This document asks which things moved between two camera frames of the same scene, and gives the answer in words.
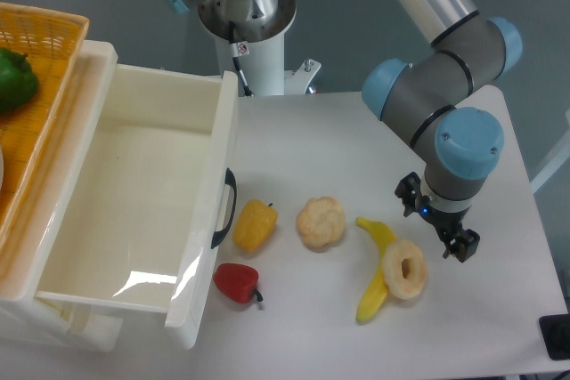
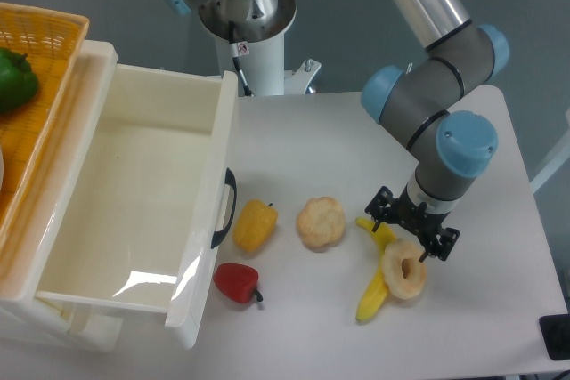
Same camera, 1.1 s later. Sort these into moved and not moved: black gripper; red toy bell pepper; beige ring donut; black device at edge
Moved: black gripper
Not moved: beige ring donut; black device at edge; red toy bell pepper
